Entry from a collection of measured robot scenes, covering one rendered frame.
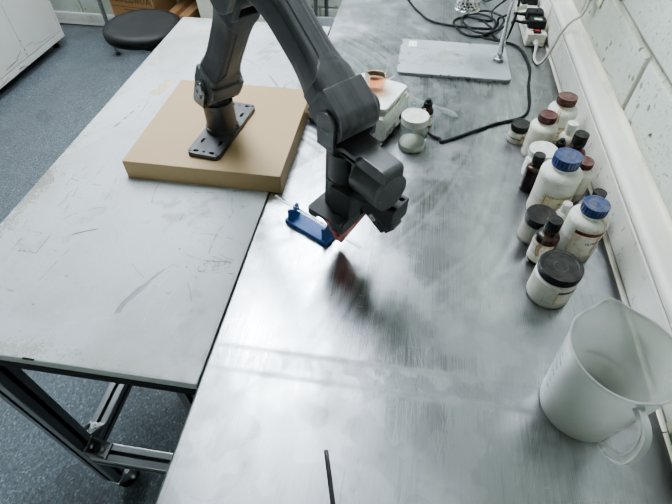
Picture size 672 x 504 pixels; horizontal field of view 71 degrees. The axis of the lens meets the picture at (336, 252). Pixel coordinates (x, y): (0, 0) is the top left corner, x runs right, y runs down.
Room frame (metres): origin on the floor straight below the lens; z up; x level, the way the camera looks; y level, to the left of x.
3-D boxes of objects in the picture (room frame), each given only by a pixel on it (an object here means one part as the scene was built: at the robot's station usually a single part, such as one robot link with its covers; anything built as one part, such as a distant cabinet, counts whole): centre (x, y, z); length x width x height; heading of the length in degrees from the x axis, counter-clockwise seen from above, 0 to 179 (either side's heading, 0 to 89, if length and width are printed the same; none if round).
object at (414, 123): (0.87, -0.17, 0.94); 0.06 x 0.06 x 0.08
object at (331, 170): (0.56, -0.02, 1.10); 0.07 x 0.06 x 0.07; 40
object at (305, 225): (0.61, 0.05, 0.92); 0.10 x 0.03 x 0.04; 52
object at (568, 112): (0.89, -0.49, 0.95); 0.06 x 0.06 x 0.11
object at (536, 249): (0.54, -0.35, 0.95); 0.04 x 0.04 x 0.10
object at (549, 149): (0.77, -0.41, 0.93); 0.06 x 0.06 x 0.07
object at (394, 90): (0.95, -0.08, 0.98); 0.12 x 0.12 x 0.01; 60
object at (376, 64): (0.96, -0.09, 1.02); 0.06 x 0.05 x 0.08; 155
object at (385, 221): (0.53, -0.06, 1.03); 0.11 x 0.07 x 0.06; 52
